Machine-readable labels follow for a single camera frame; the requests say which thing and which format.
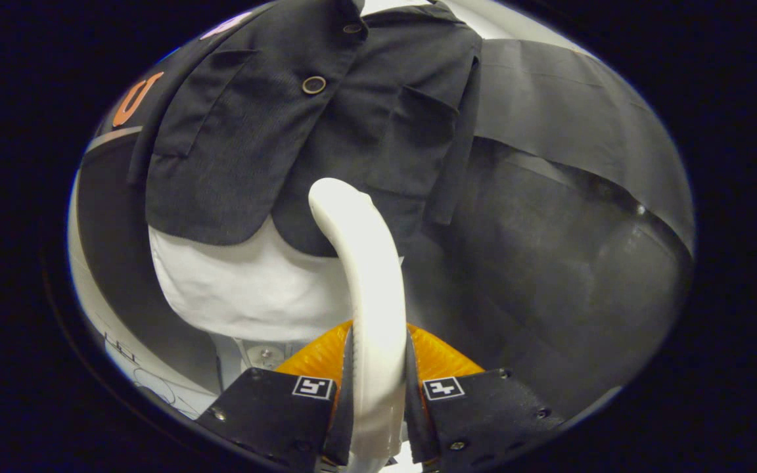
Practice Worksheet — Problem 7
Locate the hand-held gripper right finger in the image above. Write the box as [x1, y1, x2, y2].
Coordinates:
[407, 322, 563, 470]

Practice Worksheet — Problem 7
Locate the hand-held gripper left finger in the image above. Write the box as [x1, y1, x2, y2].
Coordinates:
[195, 321, 355, 470]

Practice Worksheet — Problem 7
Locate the white garment steamer head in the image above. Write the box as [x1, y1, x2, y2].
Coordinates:
[308, 177, 409, 473]

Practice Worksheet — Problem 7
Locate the black blazer jacket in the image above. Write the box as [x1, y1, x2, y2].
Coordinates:
[127, 0, 484, 258]

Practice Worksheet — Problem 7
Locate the metal mannequin stand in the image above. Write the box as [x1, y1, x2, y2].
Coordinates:
[211, 332, 307, 395]

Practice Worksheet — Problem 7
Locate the white mannequin torso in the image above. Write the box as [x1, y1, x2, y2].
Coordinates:
[149, 0, 432, 342]

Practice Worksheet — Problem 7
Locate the black backdrop cloth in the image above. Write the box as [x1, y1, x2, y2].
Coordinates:
[93, 10, 696, 421]

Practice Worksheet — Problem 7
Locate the grey cabinet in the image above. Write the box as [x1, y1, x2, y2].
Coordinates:
[66, 125, 221, 395]

